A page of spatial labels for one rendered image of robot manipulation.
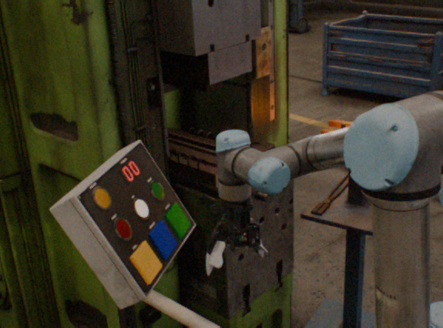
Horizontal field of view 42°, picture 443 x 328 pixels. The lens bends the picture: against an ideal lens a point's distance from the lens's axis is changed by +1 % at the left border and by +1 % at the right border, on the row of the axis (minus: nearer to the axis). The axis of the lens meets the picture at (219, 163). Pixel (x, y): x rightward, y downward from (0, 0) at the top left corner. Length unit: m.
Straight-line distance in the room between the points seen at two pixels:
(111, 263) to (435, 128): 0.75
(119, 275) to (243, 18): 0.88
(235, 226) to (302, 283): 1.71
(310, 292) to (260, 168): 1.83
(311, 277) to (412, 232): 2.16
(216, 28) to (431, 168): 0.98
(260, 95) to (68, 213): 1.07
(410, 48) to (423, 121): 4.61
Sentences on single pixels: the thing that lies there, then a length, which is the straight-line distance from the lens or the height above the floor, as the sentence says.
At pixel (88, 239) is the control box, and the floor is 1.10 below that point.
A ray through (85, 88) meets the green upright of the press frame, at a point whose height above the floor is 1.31.
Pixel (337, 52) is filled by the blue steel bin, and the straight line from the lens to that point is 5.84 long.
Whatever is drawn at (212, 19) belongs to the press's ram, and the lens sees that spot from 1.70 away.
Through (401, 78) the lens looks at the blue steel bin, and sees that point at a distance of 5.56.
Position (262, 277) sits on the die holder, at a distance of 2.10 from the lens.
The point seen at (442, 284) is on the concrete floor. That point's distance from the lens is 3.12.
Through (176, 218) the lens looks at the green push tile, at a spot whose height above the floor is 1.02.
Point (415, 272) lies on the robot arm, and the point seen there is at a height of 1.21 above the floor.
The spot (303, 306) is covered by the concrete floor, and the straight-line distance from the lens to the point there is 2.86.
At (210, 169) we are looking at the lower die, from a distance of 1.86.
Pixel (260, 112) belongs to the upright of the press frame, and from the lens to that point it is 2.17.
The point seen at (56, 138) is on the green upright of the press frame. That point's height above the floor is 1.12.
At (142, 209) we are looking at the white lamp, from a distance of 1.41.
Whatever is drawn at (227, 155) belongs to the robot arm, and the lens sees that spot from 1.25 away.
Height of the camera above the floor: 1.73
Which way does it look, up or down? 23 degrees down
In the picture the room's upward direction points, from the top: 3 degrees counter-clockwise
